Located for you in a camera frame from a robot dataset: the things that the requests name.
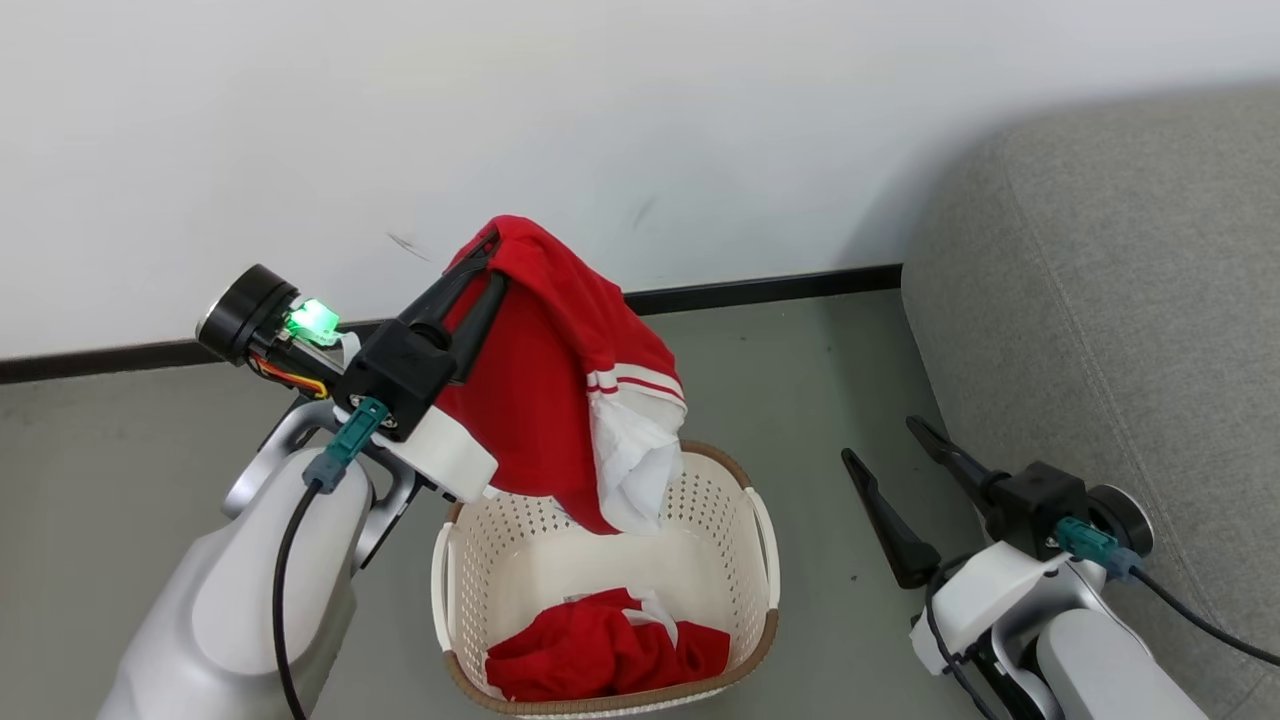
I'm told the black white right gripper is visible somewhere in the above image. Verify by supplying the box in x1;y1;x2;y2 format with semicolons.
841;416;1155;677

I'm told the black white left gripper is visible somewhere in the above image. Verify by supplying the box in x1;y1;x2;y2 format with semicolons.
196;230;510;505

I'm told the red garment with striped cuffs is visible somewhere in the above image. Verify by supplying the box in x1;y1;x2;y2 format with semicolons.
434;214;689;537

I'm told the red garment with white band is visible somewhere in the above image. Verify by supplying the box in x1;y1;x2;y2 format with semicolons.
484;587;732;704

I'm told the cream perforated laundry basket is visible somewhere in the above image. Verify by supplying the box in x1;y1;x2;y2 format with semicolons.
430;440;782;719

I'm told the grey fabric sofa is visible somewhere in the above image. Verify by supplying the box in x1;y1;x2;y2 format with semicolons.
900;85;1280;720

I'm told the thin black looped cable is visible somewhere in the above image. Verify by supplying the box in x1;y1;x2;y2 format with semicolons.
922;565;1006;720

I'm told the black wall baseboard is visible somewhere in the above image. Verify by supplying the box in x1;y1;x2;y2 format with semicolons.
0;263;904;386

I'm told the black cable with teal plug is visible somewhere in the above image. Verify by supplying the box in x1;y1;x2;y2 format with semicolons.
1054;516;1280;668
272;396;391;720

